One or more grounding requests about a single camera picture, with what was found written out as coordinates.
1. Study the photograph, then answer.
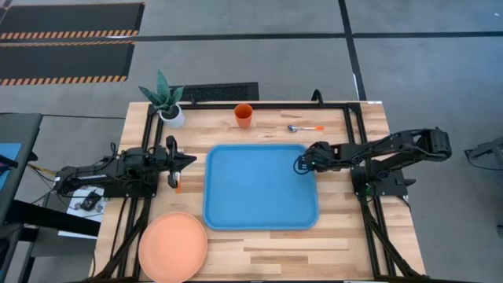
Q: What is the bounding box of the orange plastic cup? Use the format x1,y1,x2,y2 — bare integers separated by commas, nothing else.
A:
233,103,254,129

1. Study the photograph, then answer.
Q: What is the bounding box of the black hazard-striped floor mat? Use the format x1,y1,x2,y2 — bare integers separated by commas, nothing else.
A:
0,2,145,41
0,40,137,86

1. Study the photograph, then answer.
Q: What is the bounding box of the small black gadget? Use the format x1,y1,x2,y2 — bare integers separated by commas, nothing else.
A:
79,190,103,211

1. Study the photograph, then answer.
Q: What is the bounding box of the black perforated floor grille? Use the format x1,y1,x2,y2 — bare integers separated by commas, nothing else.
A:
169,81,260,102

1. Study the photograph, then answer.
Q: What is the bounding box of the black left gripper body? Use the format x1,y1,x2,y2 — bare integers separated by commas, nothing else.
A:
156,135,183,190

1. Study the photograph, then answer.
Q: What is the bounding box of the orange round plate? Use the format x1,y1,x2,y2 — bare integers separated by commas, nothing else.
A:
138,211,209,283

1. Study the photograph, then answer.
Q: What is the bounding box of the green spiky plant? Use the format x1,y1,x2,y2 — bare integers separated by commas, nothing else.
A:
138,69,185,117

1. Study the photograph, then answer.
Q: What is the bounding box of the yellow cable bundle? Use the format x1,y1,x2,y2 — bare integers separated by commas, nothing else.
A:
26,162,57,178

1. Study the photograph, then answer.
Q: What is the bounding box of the black metal table frame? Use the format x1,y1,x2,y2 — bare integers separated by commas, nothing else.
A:
92,101,429,283

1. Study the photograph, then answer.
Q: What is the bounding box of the white paper sheet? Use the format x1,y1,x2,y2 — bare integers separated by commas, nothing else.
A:
65,186,105,218

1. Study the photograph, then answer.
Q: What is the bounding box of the blue plastic tray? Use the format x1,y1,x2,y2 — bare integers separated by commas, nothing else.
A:
202,143,320,232

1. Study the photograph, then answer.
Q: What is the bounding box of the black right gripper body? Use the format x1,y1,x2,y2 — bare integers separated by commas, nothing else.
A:
296,141,329,175

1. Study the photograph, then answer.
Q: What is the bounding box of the fork with orange handle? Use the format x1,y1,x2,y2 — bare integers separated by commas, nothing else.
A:
174,145,185,194

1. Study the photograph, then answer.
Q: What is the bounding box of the white plant pot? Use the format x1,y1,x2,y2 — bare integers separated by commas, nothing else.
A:
159,104,185,129

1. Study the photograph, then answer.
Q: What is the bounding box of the grey side table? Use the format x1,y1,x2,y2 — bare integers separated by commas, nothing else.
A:
0,112,43,229

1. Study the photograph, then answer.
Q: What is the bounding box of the spoon with orange handle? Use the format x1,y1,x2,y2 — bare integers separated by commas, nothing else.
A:
287,124,325,134

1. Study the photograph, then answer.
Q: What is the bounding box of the grey stand leg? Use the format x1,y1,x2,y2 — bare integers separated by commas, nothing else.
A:
464,136,503,172

